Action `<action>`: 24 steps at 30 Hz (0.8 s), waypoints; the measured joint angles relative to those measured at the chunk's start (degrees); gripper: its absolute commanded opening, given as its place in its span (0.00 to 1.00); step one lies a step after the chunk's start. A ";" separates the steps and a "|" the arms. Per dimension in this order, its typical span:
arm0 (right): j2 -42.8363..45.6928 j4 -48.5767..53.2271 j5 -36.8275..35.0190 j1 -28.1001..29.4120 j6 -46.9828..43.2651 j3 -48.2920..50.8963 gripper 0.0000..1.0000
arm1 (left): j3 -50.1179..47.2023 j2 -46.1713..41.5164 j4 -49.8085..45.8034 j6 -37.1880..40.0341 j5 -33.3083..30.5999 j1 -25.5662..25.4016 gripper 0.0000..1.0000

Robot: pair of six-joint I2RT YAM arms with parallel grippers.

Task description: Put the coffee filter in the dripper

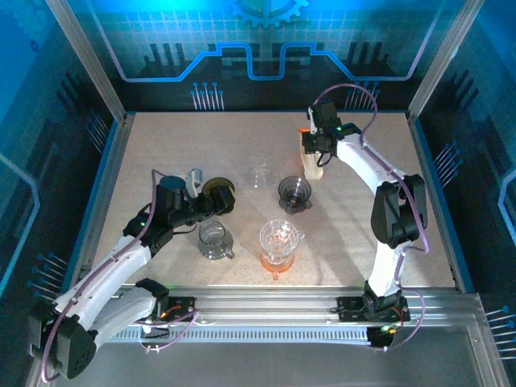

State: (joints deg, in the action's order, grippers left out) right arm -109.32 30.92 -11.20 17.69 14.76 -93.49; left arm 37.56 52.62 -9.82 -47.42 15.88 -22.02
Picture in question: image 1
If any olive translucent coffee dripper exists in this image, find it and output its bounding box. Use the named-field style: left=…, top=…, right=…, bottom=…
left=201, top=176, right=237, bottom=214

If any small glass server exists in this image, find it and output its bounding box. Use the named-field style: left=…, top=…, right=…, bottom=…
left=197, top=220, right=236, bottom=260

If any clear dripper with orange base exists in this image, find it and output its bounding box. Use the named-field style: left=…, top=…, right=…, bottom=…
left=259, top=218, right=306, bottom=281

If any kraft filter bag orange tab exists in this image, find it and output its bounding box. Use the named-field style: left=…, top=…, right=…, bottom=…
left=298, top=127, right=326, bottom=181

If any dark grey coffee dripper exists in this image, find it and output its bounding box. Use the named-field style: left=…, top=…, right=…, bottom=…
left=277, top=175, right=314, bottom=214

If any small clear glass vessel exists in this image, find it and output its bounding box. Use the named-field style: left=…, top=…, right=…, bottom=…
left=248, top=154, right=273, bottom=189

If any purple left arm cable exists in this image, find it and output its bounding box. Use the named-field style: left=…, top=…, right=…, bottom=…
left=40, top=169, right=170, bottom=384

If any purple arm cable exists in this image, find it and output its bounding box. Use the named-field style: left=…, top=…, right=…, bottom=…
left=314, top=83, right=431, bottom=289
left=40, top=169, right=170, bottom=384

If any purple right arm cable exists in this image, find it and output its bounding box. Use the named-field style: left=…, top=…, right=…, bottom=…
left=314, top=83, right=431, bottom=289

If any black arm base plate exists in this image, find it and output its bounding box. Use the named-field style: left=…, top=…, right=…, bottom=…
left=159, top=296, right=199, bottom=323
left=336, top=296, right=411, bottom=323

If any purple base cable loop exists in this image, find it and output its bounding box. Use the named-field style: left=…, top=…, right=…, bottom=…
left=135, top=310, right=202, bottom=355
left=368, top=288, right=427, bottom=352

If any aluminium mounting rail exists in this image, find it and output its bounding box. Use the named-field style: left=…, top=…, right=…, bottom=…
left=56, top=284, right=487, bottom=330

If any aluminium frame post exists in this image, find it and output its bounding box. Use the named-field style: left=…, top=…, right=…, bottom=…
left=406, top=0, right=485, bottom=124
left=44, top=0, right=131, bottom=124

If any slotted cable duct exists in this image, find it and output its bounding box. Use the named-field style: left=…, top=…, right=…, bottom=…
left=64, top=325, right=374, bottom=344

